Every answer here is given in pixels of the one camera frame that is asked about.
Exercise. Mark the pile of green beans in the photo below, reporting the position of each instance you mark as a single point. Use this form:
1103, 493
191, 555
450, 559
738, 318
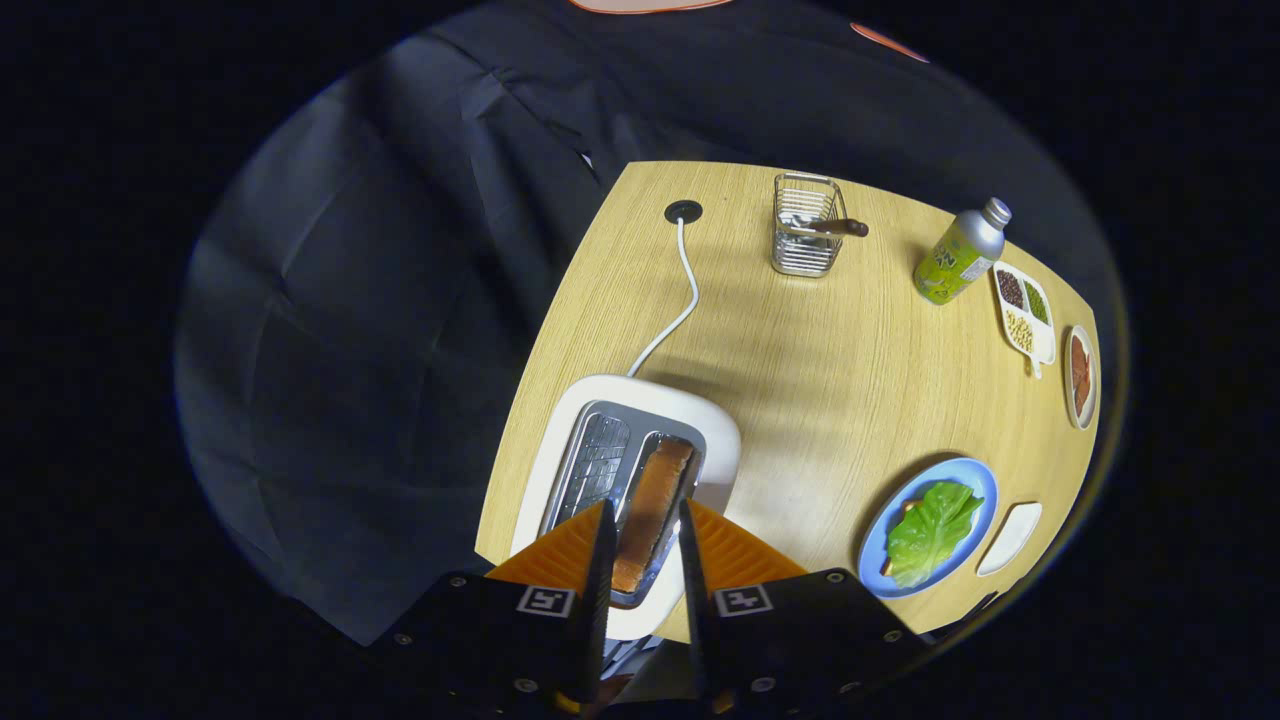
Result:
1036, 300

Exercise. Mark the white oval plate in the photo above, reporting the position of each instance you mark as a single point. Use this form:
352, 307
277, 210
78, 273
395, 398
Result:
1085, 418

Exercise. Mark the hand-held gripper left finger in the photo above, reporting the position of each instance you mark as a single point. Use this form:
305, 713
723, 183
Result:
540, 640

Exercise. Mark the green lettuce leaf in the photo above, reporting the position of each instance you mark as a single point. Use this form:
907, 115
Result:
935, 530

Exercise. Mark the small white plate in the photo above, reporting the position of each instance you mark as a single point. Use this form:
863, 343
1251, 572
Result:
1010, 538

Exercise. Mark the blue plate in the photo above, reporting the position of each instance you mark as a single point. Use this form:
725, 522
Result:
975, 480

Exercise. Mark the white divided dish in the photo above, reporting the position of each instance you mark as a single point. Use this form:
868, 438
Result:
1042, 345

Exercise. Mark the pile of yellow soybeans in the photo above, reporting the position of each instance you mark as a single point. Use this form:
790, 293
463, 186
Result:
1018, 330

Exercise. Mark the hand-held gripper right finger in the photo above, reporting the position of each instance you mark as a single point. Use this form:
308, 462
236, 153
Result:
760, 640

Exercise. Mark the green label metal bottle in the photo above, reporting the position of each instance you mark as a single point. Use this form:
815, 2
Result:
955, 255

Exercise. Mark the pile of dark red beans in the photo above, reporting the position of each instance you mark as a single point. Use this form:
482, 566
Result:
1010, 288

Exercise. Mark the brown meat slice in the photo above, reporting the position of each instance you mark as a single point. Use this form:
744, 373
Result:
1078, 350
1081, 388

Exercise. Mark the white toaster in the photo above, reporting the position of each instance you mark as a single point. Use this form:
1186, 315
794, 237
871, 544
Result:
690, 410

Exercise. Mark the toasted bread slice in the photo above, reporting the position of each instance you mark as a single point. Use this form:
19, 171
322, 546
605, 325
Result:
655, 500

